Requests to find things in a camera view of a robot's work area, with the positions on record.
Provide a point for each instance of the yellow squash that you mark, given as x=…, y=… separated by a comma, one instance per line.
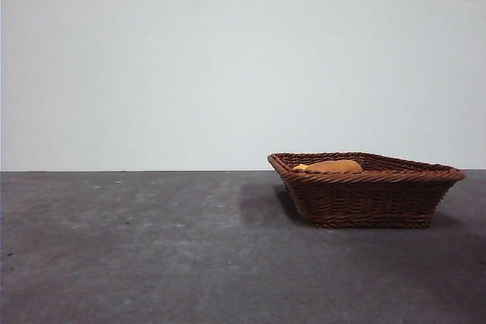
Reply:
x=300, y=167

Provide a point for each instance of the brown potato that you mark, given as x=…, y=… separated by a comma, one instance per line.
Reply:
x=334, y=167

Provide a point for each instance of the brown wicker basket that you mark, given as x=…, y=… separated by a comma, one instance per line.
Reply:
x=364, y=199

